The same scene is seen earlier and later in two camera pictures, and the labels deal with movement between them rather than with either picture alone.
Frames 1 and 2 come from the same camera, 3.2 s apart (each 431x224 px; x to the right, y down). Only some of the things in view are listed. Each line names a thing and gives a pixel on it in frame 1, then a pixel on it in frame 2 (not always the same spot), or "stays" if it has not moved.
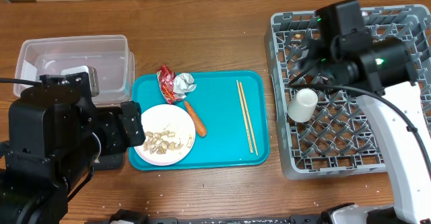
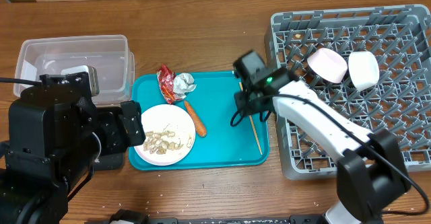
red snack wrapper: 166,79 stays
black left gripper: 119,140 stays
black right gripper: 314,58 to 243,100
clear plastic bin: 110,54 stays
